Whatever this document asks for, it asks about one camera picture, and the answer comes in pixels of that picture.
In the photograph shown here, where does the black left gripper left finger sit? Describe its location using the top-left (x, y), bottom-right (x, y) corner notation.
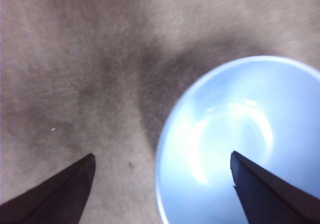
top-left (0, 153), bottom-right (96, 224)

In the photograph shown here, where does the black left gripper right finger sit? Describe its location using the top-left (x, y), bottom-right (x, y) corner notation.
top-left (229, 151), bottom-right (320, 224)

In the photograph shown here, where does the blue bowl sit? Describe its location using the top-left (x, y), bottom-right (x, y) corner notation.
top-left (154, 55), bottom-right (320, 224)

